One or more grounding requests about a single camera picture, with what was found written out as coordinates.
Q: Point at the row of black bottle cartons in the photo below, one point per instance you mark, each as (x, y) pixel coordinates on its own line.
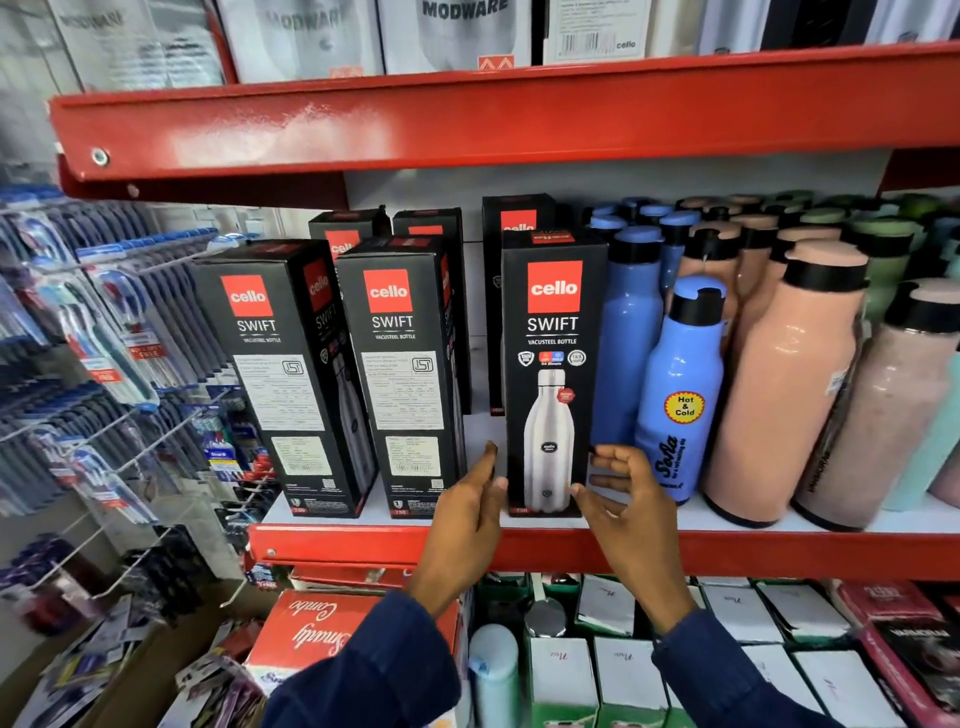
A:
(330, 360)

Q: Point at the group of green white boxes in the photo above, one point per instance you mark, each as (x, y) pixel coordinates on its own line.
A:
(750, 637)

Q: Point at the person's left forearm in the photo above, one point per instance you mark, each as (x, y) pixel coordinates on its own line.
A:
(375, 675)

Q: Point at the group of green bottles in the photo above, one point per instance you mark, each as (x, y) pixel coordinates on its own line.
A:
(885, 247)

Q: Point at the white box with barcode label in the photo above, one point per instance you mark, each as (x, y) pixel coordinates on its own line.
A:
(596, 30)

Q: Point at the red metal shelf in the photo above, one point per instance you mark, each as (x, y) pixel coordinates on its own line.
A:
(480, 120)
(750, 551)

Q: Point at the red cardboard box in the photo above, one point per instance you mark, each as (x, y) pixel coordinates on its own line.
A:
(322, 630)

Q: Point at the black and white box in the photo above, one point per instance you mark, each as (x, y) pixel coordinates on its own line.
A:
(817, 22)

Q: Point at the person's right thumb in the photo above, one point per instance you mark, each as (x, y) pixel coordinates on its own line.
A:
(586, 501)

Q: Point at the pile of loose packets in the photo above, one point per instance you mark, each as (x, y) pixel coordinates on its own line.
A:
(210, 686)

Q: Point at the brown cardboard box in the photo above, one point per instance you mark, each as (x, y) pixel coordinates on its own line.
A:
(142, 679)

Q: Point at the steel bottle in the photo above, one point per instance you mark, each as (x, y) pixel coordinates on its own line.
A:
(545, 616)

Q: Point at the hanging dark packets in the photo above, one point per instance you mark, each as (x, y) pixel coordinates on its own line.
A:
(90, 577)

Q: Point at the red and black box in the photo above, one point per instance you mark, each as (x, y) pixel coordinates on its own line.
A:
(907, 645)

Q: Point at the person's right middle finger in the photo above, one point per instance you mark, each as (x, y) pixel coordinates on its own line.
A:
(621, 456)

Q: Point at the black box with bottle picture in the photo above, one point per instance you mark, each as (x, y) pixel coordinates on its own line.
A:
(553, 352)

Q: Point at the person's right hand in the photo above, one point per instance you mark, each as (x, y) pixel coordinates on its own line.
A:
(641, 536)

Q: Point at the person's left thumb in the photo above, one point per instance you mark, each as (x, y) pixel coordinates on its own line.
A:
(497, 501)

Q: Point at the group of blue bottles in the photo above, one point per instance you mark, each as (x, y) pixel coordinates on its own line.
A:
(679, 390)

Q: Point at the light blue bottle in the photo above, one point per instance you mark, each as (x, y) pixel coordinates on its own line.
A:
(493, 675)

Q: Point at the person's right forearm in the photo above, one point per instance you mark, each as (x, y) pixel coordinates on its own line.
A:
(720, 679)

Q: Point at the grey printed box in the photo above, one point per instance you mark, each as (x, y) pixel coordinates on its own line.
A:
(457, 34)
(135, 41)
(300, 37)

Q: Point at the group of peach bottles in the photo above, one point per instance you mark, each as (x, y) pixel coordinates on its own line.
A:
(780, 390)

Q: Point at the rack of hanging toothbrush packs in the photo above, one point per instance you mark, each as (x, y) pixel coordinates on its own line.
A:
(97, 337)

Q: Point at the person's left hand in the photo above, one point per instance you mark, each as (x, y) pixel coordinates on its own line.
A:
(454, 536)

